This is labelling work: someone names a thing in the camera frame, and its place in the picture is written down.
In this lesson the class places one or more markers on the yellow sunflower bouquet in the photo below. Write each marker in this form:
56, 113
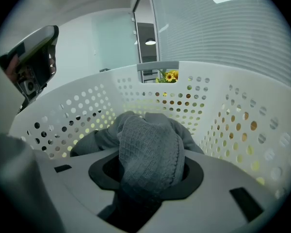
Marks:
170, 76

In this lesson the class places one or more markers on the black pendant lamp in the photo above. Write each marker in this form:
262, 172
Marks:
150, 42

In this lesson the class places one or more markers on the smooth grey laundry garment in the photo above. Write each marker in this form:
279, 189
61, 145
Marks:
185, 136

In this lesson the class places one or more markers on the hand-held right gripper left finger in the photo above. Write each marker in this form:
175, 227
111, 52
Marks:
82, 186

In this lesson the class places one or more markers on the person's left hand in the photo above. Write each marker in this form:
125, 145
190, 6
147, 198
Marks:
52, 64

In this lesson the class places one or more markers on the grey knit laundry cloth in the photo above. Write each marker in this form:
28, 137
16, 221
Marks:
148, 159

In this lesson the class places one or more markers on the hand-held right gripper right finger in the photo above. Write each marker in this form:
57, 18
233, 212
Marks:
208, 210

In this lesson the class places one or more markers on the white perforated laundry basket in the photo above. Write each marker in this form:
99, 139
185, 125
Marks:
220, 74

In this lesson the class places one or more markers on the glass door with metal frame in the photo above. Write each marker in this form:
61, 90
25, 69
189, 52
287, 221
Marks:
145, 28

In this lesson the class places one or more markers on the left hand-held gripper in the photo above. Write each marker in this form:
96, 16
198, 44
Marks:
36, 64

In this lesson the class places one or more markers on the white window blinds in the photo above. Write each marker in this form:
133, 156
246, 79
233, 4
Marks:
220, 33

